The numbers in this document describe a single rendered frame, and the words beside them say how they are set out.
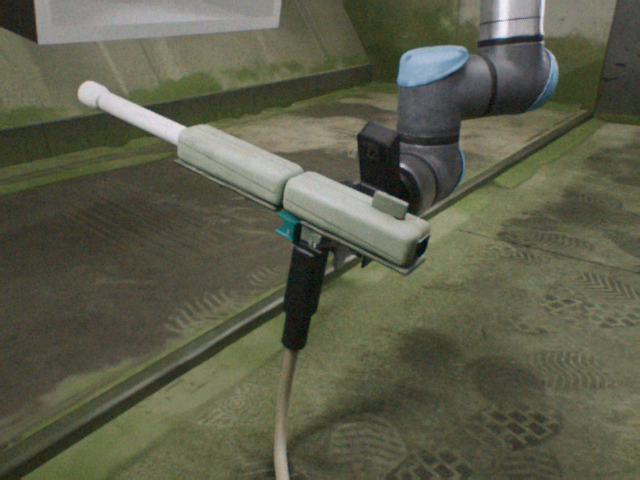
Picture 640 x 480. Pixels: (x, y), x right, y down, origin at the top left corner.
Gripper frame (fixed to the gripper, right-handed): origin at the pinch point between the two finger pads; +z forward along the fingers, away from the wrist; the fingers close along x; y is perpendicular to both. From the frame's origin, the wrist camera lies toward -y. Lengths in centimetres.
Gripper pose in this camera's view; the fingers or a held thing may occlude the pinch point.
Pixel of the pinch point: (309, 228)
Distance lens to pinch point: 62.9
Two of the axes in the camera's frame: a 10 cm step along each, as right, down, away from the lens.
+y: -1.8, 8.6, 4.8
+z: -5.4, 3.2, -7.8
